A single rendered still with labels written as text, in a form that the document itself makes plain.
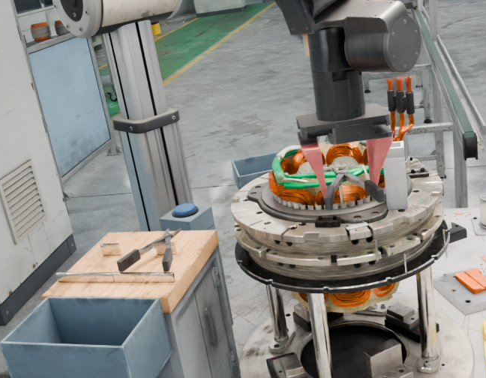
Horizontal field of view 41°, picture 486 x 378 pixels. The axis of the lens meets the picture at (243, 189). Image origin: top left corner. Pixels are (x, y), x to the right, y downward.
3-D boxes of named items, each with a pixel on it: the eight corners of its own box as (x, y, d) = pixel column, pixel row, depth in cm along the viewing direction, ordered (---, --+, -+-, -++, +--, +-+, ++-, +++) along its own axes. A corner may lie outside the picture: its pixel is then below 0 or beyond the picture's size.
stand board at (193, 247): (171, 313, 83) (167, 297, 82) (45, 311, 89) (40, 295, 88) (219, 243, 100) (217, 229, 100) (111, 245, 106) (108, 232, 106)
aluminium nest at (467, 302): (509, 303, 119) (508, 291, 118) (465, 316, 117) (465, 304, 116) (472, 275, 130) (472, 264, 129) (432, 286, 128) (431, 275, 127)
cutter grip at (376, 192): (385, 202, 76) (383, 189, 75) (378, 203, 75) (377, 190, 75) (370, 190, 79) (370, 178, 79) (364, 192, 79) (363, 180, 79)
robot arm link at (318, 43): (328, 13, 76) (295, 22, 73) (375, 10, 71) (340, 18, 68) (334, 71, 79) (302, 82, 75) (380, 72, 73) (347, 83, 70)
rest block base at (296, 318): (343, 316, 120) (343, 306, 119) (308, 332, 116) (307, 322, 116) (328, 305, 124) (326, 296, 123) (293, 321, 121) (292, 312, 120)
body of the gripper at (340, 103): (391, 130, 74) (386, 64, 71) (302, 143, 74) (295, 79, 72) (379, 118, 80) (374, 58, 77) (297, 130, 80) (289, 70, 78)
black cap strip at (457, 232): (466, 237, 145) (466, 228, 144) (411, 256, 141) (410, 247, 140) (452, 230, 150) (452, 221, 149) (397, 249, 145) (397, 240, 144)
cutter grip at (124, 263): (122, 272, 87) (120, 262, 87) (118, 271, 88) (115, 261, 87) (141, 259, 91) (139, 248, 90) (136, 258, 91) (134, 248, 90)
